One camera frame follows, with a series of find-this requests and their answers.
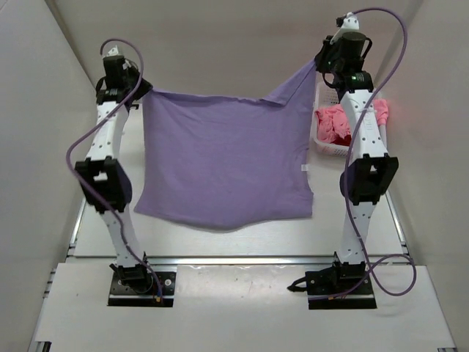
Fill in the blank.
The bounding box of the purple t shirt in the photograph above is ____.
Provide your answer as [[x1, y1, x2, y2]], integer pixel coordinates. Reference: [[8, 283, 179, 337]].
[[135, 62, 316, 230]]

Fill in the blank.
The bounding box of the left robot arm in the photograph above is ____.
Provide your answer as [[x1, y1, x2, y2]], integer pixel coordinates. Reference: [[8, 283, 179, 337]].
[[75, 54, 154, 293]]

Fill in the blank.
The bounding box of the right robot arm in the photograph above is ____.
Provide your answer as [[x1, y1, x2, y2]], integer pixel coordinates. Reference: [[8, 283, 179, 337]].
[[314, 31, 399, 268]]

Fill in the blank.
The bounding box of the pink t shirt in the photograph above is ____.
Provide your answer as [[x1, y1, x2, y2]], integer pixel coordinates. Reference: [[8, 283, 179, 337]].
[[314, 99, 389, 144]]

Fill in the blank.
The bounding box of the white plastic laundry basket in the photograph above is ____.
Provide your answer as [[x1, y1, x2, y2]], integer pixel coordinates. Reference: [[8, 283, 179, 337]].
[[313, 83, 393, 162]]

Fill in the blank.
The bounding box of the red t shirt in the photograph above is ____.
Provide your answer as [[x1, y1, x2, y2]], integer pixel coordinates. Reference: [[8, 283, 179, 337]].
[[334, 134, 352, 147]]

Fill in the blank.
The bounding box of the aluminium rail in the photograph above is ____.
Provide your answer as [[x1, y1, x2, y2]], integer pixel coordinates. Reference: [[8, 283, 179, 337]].
[[149, 255, 333, 265]]

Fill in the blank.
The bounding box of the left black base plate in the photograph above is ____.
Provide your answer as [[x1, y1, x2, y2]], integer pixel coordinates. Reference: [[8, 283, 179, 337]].
[[108, 271, 177, 308]]

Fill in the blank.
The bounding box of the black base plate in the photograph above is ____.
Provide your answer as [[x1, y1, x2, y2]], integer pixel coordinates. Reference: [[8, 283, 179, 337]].
[[108, 271, 177, 308], [287, 267, 377, 310]]

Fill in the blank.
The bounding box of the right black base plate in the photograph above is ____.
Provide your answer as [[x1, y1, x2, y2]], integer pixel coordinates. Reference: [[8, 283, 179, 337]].
[[287, 267, 377, 310]]

